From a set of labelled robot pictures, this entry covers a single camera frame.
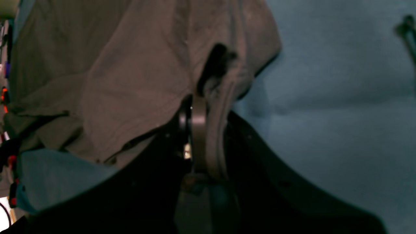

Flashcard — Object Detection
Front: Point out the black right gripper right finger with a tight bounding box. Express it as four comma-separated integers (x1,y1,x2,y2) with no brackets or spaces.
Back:
210,111,387,234

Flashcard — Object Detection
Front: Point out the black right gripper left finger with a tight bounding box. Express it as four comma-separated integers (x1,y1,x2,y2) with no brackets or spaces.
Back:
25,95,207,234

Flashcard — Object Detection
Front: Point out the dark grey T-shirt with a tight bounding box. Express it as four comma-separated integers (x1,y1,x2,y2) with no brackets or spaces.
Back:
4,0,281,179

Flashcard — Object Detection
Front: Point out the blue table cloth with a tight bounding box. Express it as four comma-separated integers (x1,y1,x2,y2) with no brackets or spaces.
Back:
8,0,415,234

